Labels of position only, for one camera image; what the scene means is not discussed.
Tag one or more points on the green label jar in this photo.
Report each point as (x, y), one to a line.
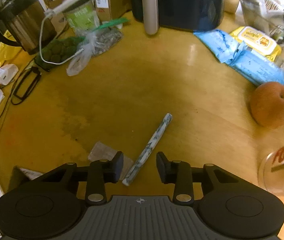
(82, 16)

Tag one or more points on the steel electric kettle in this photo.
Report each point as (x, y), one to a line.
(25, 20)

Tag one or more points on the clear bin with clutter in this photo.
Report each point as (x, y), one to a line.
(266, 16)

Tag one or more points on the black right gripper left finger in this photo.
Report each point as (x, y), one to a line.
(101, 172)

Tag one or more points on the clear plastic bag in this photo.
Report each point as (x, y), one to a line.
(95, 43)

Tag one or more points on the blue wet wipes pack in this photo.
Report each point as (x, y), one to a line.
(225, 48)

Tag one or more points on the yellow plastic bag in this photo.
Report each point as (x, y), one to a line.
(8, 53)

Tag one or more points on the clear small plastic box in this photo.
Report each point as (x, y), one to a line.
(102, 151)

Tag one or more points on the orange round fruit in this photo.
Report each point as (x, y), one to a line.
(267, 105)

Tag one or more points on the dark blue air fryer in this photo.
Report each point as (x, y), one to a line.
(187, 15)

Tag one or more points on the yellow wet wipes pack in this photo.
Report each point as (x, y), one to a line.
(258, 41)

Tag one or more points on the black rectangular gasket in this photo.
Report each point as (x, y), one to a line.
(26, 83)

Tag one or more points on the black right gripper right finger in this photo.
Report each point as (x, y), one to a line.
(178, 173)

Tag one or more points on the brown cardboard box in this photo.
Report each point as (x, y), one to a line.
(20, 176)

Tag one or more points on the marbled white pen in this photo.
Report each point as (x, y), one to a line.
(155, 138)

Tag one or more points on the white power adapter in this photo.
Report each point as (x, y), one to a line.
(7, 72)

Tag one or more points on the green snack bag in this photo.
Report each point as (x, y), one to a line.
(58, 51)

